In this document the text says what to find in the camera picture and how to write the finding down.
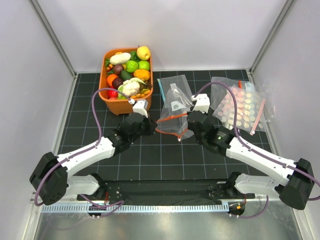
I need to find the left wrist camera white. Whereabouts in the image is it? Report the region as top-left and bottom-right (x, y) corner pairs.
(128, 98), (148, 118)

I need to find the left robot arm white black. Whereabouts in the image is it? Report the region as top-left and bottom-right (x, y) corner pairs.
(29, 112), (157, 206)

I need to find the toy cauliflower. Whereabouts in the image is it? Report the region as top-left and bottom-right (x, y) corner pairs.
(117, 77), (147, 98)

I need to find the orange zipper clear bag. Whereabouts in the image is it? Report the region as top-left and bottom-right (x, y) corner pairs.
(155, 83), (194, 142)

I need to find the aluminium frame post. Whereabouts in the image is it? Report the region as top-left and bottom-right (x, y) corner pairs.
(28, 0), (77, 78)
(249, 0), (296, 75)

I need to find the right aluminium frame post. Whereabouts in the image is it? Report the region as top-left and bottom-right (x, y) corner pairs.
(249, 0), (296, 75)

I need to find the aluminium frame rail front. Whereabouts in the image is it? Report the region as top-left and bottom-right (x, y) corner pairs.
(29, 187), (305, 213)

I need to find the yellow toy pear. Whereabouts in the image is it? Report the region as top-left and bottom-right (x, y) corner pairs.
(136, 46), (151, 61)

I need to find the clear crumpled plastic bag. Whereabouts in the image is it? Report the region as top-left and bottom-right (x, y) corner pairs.
(210, 77), (276, 123)

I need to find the white toy radish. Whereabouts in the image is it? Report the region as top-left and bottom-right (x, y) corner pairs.
(109, 52), (131, 65)

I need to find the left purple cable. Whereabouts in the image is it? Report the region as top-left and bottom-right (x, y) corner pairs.
(33, 88), (137, 218)

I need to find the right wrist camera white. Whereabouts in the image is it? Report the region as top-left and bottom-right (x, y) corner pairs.
(191, 93), (211, 114)

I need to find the polka dot zip bag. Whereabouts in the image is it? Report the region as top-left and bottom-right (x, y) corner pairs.
(212, 84), (266, 135)

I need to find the dark purple toy onion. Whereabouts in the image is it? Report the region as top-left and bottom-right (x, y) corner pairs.
(112, 64), (124, 75)

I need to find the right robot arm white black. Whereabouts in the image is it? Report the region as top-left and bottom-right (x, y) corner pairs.
(187, 110), (315, 210)

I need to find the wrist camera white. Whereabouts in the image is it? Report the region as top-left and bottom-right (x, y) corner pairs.
(128, 98), (148, 118)
(191, 93), (211, 114)

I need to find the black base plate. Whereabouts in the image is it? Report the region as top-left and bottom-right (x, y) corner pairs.
(86, 179), (255, 206)

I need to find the orange plastic basket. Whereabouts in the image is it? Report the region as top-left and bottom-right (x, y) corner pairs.
(98, 47), (154, 116)

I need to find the blue zipper clear bag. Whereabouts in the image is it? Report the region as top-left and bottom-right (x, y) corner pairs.
(157, 74), (192, 103)

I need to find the left aluminium frame post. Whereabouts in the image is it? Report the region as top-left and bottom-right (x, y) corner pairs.
(28, 0), (77, 78)

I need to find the green toy apple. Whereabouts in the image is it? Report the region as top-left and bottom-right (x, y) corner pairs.
(138, 60), (151, 71)

